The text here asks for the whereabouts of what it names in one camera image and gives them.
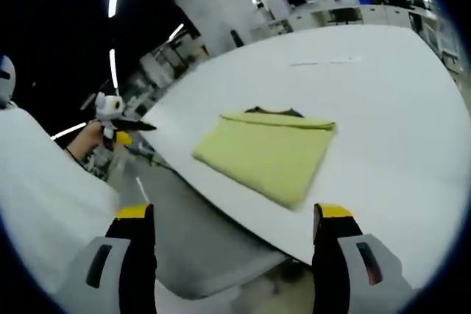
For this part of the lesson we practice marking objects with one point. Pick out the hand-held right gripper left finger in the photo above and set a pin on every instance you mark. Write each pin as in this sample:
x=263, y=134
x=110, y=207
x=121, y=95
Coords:
x=106, y=270

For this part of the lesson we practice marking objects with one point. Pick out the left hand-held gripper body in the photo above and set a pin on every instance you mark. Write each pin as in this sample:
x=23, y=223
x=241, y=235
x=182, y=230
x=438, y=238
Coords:
x=108, y=108

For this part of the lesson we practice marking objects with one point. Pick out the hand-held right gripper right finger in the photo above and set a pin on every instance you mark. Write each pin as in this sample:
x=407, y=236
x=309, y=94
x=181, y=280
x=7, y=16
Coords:
x=342, y=270

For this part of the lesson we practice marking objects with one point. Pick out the yellow garment with coloured sleeves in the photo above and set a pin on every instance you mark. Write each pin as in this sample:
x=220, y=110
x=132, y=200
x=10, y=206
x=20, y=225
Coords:
x=265, y=152

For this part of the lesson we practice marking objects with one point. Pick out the person's left hand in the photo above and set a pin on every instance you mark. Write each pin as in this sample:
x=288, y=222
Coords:
x=86, y=143

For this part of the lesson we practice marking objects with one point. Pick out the person in white clothing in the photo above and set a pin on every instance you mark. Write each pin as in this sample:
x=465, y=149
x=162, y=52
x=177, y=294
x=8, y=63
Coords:
x=44, y=189

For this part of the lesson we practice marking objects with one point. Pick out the white worn device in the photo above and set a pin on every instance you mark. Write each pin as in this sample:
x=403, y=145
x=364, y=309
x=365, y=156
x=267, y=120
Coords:
x=5, y=86

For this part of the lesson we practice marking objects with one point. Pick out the person's grey trousers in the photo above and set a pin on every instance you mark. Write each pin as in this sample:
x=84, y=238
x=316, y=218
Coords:
x=213, y=255

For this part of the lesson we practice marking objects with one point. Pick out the white square pillar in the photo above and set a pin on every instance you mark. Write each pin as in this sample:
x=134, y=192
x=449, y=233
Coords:
x=217, y=9

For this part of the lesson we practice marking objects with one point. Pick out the white table socket panel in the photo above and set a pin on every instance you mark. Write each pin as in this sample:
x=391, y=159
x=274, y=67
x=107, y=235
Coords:
x=324, y=61

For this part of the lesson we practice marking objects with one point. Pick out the black office chair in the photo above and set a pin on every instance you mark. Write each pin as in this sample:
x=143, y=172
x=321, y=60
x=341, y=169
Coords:
x=344, y=16

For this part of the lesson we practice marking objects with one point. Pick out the white mesh chair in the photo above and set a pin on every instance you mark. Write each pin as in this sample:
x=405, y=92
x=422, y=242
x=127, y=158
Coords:
x=447, y=47

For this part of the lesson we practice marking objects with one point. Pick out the white cabinet row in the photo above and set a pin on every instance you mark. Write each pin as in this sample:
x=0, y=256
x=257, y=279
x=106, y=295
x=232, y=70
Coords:
x=382, y=16

